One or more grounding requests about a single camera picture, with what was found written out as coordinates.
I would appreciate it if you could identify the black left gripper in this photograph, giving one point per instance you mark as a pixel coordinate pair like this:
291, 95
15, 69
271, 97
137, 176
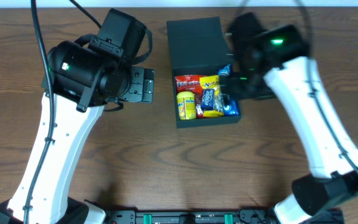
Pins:
142, 85

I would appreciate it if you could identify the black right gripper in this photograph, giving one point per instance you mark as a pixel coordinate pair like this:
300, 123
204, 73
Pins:
232, 86

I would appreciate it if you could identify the blue Oreo cookie pack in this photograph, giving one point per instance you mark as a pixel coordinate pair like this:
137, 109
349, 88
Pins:
230, 107

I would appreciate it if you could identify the yellow Hacks candy bag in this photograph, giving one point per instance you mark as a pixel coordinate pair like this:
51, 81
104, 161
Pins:
213, 82

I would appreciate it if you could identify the small blue Oreo packet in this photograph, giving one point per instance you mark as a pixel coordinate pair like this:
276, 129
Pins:
207, 102

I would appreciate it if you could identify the red Hacks candy bag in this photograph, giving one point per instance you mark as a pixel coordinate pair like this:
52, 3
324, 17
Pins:
191, 83

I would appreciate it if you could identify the yellow Mentos gum bottle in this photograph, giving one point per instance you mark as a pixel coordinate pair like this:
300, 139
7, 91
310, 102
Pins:
186, 105

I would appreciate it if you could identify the dark green box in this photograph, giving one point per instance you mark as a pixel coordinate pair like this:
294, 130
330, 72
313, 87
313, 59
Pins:
197, 47

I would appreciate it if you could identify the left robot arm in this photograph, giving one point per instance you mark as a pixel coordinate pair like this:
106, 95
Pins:
81, 78

